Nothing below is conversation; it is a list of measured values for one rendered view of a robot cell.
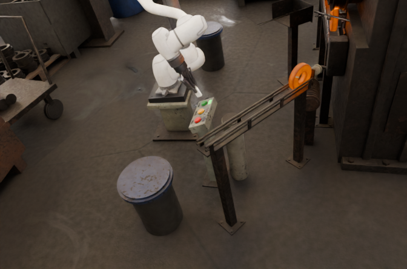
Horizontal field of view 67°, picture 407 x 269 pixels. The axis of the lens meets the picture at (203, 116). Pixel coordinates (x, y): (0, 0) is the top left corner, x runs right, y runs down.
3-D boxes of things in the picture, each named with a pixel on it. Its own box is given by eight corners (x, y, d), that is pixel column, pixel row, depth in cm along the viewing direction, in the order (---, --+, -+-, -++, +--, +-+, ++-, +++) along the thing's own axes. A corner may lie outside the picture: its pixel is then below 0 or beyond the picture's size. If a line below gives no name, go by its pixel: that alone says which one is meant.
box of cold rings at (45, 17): (69, 23, 508) (42, -32, 453) (117, 21, 479) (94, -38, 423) (17, 63, 422) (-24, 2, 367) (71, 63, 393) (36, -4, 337)
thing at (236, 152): (249, 168, 217) (242, 112, 183) (247, 181, 208) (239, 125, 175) (232, 166, 220) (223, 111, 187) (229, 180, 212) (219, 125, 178)
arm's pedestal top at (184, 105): (148, 109, 237) (146, 105, 235) (158, 85, 261) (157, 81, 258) (187, 108, 230) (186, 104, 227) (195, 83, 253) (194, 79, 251)
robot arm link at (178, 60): (181, 48, 166) (187, 57, 169) (168, 53, 171) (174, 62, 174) (177, 56, 160) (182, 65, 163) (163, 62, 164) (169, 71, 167)
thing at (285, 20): (292, 70, 297) (293, -4, 251) (309, 83, 277) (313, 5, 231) (274, 77, 294) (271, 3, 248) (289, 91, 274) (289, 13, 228)
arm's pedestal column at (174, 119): (152, 141, 255) (142, 112, 235) (165, 110, 284) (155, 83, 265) (199, 140, 246) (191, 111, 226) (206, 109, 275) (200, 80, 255)
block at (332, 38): (344, 69, 191) (349, 34, 176) (344, 77, 185) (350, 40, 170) (325, 69, 194) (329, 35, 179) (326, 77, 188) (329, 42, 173)
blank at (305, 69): (304, 91, 175) (299, 89, 178) (315, 66, 170) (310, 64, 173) (289, 90, 165) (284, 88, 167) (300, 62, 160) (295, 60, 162)
